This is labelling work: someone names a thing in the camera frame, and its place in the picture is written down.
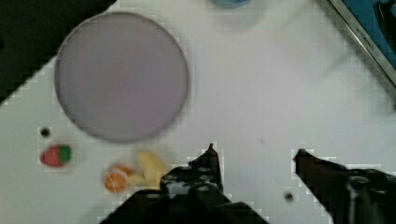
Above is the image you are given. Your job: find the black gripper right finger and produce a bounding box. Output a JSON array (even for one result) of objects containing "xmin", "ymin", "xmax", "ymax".
[{"xmin": 293, "ymin": 148, "xmax": 396, "ymax": 224}]

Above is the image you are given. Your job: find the red toy strawberry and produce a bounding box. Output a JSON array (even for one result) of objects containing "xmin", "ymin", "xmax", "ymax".
[{"xmin": 40, "ymin": 145, "xmax": 72, "ymax": 167}]

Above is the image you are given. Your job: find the yellow toy banana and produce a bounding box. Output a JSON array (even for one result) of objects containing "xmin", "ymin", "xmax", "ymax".
[{"xmin": 127, "ymin": 150, "xmax": 168, "ymax": 189}]

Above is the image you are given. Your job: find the blue bowl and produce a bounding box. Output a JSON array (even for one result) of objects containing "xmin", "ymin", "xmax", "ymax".
[{"xmin": 211, "ymin": 0, "xmax": 250, "ymax": 8}]

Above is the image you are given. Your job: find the grey round plate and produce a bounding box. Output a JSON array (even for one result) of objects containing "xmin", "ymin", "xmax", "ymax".
[{"xmin": 54, "ymin": 12, "xmax": 190, "ymax": 143}]

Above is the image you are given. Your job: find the toy orange slice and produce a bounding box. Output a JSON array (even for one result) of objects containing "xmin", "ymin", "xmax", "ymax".
[{"xmin": 104, "ymin": 165, "xmax": 134, "ymax": 193}]

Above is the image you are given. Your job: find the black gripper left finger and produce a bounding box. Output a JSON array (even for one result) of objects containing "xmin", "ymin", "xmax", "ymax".
[{"xmin": 100, "ymin": 146, "xmax": 268, "ymax": 224}]

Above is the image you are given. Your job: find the black toaster oven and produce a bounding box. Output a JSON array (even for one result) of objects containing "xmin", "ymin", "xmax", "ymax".
[{"xmin": 329, "ymin": 0, "xmax": 396, "ymax": 110}]

